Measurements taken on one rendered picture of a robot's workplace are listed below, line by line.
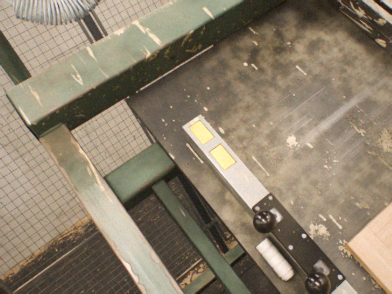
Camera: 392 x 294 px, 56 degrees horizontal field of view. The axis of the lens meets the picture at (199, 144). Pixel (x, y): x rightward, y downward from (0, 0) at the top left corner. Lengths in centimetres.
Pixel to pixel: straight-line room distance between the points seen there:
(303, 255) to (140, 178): 37
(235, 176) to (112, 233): 26
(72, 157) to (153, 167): 17
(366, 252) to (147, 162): 48
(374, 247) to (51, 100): 69
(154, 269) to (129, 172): 24
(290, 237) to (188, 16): 52
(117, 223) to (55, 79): 32
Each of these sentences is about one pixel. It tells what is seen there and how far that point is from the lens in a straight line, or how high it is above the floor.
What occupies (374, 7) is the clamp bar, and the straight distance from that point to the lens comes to 103.
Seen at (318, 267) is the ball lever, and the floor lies 136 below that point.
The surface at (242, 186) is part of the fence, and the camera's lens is 73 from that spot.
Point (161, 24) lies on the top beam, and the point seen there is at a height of 184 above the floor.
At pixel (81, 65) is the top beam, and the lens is 81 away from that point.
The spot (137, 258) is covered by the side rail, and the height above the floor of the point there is 152.
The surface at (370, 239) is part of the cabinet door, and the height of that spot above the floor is 131.
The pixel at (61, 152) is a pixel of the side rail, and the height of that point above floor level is 172.
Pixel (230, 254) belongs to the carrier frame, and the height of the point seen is 78.
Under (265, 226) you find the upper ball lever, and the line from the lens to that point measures 60.
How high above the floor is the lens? 186
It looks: 20 degrees down
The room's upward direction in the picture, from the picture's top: 29 degrees counter-clockwise
